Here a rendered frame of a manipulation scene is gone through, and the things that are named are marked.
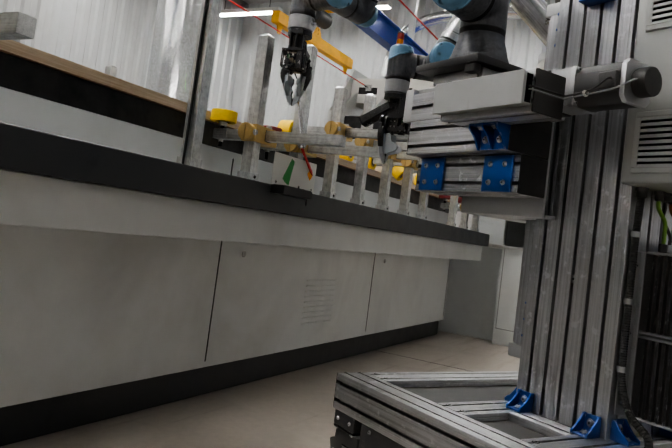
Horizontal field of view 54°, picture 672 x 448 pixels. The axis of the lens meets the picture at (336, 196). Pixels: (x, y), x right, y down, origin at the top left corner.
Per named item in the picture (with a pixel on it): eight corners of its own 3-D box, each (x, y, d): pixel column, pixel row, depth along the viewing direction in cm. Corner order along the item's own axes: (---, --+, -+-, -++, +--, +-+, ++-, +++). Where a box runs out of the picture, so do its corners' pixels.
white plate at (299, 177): (313, 194, 218) (317, 164, 218) (272, 184, 195) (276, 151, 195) (312, 194, 218) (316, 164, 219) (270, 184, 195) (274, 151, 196)
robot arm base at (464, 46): (521, 73, 164) (525, 34, 165) (477, 57, 156) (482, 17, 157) (477, 80, 177) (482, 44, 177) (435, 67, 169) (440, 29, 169)
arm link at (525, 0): (594, 89, 199) (476, -47, 198) (572, 98, 214) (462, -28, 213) (622, 63, 200) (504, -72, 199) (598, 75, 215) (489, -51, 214)
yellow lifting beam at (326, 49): (351, 76, 802) (354, 50, 804) (277, 30, 651) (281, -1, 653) (344, 76, 806) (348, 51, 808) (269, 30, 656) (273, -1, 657)
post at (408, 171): (407, 217, 300) (420, 114, 302) (404, 216, 297) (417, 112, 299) (400, 216, 301) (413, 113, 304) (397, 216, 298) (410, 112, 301)
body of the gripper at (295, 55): (278, 67, 184) (283, 25, 185) (284, 75, 193) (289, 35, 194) (304, 70, 184) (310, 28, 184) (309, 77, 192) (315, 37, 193)
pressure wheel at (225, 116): (230, 149, 204) (235, 113, 205) (235, 147, 196) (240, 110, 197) (204, 145, 201) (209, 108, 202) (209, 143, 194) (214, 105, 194)
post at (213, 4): (201, 168, 166) (225, -5, 168) (188, 165, 162) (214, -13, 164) (187, 167, 168) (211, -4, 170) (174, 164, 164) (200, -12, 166)
